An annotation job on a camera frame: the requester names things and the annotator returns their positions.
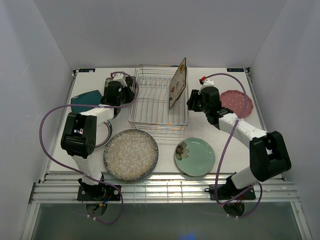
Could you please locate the left blue table label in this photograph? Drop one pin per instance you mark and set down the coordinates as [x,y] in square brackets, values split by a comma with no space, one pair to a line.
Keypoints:
[86,70]

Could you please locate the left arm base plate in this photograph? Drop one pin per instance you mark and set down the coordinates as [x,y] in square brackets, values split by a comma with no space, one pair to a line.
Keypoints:
[101,194]

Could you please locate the teal square plate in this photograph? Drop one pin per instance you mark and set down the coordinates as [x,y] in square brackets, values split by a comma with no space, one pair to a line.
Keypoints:
[88,98]

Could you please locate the mint green flower plate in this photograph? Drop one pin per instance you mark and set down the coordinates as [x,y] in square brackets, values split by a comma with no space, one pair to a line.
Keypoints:
[194,157]

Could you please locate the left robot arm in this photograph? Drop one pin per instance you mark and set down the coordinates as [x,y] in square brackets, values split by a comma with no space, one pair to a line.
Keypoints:
[90,110]

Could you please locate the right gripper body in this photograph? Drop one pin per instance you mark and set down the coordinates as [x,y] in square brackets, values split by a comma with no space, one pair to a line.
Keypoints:
[196,103]

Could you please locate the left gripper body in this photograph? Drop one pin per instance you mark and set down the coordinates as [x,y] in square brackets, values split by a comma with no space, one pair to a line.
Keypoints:
[126,97]

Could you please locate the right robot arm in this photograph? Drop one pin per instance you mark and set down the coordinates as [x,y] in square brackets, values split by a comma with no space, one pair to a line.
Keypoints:
[268,155]

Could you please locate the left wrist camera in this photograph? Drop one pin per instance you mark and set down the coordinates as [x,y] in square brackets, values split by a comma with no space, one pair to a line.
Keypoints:
[119,77]

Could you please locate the large speckled round plate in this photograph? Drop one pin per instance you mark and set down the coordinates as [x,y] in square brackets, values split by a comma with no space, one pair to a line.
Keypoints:
[131,155]

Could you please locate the pink polka dot plate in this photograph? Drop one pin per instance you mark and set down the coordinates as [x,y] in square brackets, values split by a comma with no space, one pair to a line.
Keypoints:
[235,101]

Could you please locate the black floral square plate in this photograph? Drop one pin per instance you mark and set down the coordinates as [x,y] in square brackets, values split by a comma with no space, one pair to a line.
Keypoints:
[129,81]

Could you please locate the right blue table label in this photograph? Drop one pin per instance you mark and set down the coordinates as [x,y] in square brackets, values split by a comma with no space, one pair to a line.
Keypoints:
[235,70]

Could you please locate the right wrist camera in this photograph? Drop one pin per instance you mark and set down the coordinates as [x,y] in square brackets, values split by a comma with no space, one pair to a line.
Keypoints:
[206,82]

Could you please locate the wire dish rack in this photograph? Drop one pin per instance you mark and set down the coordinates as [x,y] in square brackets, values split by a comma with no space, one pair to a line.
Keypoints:
[151,110]

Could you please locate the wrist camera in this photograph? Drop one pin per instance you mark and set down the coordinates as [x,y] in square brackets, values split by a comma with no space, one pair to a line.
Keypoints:
[206,82]
[119,77]

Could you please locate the blue table label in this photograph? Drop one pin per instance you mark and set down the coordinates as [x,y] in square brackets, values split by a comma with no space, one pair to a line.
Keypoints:
[235,70]
[86,70]

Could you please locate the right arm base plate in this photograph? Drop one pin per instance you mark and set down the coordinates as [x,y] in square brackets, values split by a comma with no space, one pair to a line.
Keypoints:
[224,193]

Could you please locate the cream flower square plate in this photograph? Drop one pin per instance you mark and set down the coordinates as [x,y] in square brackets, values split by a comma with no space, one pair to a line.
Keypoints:
[178,83]

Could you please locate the white plate green rim left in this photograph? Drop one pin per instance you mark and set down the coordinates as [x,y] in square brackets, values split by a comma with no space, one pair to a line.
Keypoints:
[103,134]

